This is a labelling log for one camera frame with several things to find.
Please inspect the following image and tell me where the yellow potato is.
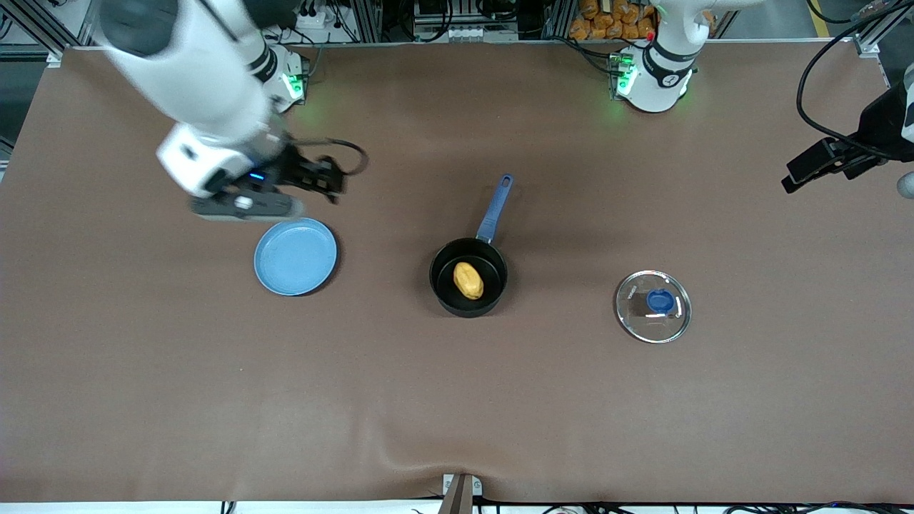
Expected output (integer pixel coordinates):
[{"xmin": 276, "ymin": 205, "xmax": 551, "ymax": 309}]
[{"xmin": 453, "ymin": 261, "xmax": 485, "ymax": 301}]

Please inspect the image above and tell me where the glass lid with blue knob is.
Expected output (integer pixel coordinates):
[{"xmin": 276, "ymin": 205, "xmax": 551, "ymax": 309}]
[{"xmin": 615, "ymin": 270, "xmax": 693, "ymax": 344}]

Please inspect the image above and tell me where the blue round plate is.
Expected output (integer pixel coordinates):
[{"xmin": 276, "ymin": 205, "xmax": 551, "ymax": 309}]
[{"xmin": 254, "ymin": 218, "xmax": 338, "ymax": 296}]

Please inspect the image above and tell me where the white power strip with plugs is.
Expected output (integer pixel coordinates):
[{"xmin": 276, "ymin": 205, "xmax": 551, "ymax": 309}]
[{"xmin": 294, "ymin": 0, "xmax": 336, "ymax": 29}]

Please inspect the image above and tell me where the bag of orange buns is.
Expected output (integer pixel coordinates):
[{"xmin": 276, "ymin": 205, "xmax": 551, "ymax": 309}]
[{"xmin": 569, "ymin": 0, "xmax": 658, "ymax": 41}]

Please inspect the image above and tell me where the brown table cover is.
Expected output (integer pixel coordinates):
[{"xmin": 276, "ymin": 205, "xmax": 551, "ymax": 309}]
[{"xmin": 0, "ymin": 43, "xmax": 914, "ymax": 504}]

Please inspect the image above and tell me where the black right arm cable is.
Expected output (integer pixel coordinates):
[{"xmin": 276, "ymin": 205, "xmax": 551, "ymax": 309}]
[{"xmin": 289, "ymin": 137, "xmax": 369, "ymax": 176}]

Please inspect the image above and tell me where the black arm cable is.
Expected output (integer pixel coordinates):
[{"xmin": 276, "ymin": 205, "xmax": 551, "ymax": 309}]
[
  {"xmin": 289, "ymin": 137, "xmax": 369, "ymax": 176},
  {"xmin": 797, "ymin": 0, "xmax": 914, "ymax": 152}
]

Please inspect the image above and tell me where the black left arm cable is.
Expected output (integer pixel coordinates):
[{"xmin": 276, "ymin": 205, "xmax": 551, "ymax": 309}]
[{"xmin": 797, "ymin": 0, "xmax": 914, "ymax": 152}]

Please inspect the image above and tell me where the aluminium frame profile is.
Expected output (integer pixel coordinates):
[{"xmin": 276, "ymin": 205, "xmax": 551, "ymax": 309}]
[
  {"xmin": 853, "ymin": 0, "xmax": 914, "ymax": 58},
  {"xmin": 0, "ymin": 0, "xmax": 109, "ymax": 66}
]

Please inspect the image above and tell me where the black pot with blue handle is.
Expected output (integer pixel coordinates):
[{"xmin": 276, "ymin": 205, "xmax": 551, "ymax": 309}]
[{"xmin": 429, "ymin": 173, "xmax": 514, "ymax": 318}]

